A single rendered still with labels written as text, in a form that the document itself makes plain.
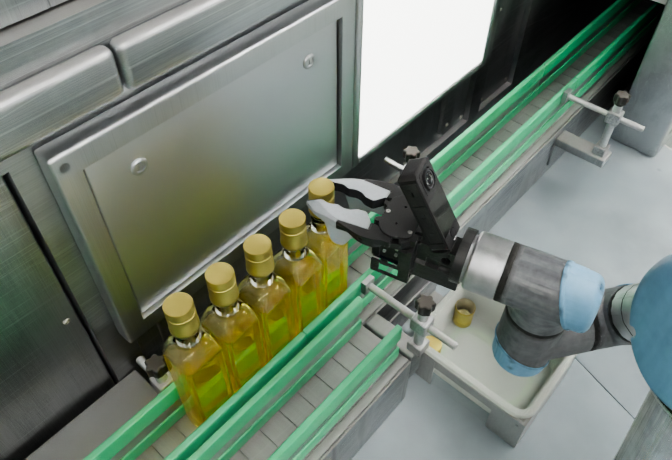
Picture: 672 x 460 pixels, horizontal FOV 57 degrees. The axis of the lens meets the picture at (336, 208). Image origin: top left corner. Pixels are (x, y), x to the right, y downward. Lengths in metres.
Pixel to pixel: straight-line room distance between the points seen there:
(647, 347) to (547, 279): 0.25
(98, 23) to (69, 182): 0.16
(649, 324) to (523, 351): 0.34
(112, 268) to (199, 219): 0.14
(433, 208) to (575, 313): 0.19
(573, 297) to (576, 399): 0.44
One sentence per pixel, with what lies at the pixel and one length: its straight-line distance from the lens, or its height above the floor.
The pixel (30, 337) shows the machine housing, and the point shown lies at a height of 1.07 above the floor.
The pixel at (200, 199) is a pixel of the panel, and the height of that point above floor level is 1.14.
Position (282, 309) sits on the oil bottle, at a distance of 0.83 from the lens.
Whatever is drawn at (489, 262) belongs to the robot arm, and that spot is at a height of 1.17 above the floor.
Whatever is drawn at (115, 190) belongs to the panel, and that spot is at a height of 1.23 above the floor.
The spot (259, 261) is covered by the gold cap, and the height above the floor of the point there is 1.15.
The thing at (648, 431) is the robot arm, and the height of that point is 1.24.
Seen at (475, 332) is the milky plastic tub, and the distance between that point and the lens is 1.16.
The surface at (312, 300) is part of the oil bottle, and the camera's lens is 0.88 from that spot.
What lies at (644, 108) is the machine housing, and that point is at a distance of 1.58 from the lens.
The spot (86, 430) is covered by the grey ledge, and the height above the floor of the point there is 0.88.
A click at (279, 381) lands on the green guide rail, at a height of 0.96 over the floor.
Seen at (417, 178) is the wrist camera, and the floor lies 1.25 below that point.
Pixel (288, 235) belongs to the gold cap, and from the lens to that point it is 0.78.
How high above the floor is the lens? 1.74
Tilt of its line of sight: 47 degrees down
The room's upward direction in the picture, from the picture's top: straight up
